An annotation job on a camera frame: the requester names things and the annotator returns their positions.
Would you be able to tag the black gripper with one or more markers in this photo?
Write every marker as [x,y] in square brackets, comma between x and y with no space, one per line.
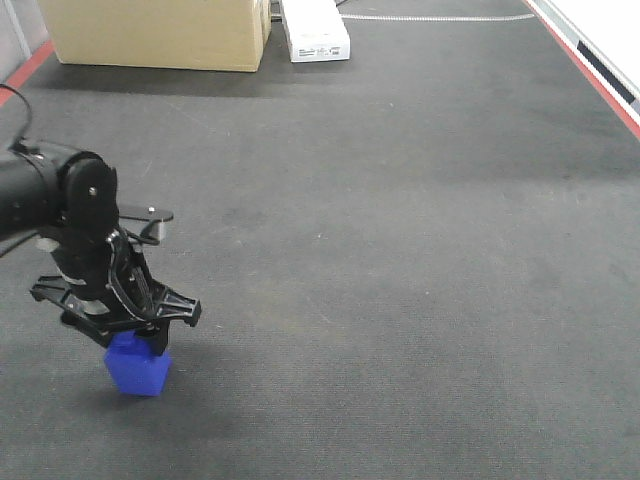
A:
[107,288]

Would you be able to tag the blue plastic bottle-shaped part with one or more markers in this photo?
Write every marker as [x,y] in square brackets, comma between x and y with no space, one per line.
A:
[134,368]

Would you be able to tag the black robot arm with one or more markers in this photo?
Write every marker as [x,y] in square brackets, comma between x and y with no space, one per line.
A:
[49,185]

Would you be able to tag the large cardboard box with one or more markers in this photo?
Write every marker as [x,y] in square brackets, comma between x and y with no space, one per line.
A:
[195,35]

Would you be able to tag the long white product box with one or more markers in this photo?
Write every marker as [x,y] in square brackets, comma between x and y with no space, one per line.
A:
[315,31]

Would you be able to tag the white whiteboard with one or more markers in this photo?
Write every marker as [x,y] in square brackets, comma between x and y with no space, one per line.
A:
[608,31]

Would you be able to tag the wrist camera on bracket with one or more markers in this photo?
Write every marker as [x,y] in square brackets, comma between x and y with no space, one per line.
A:
[152,219]

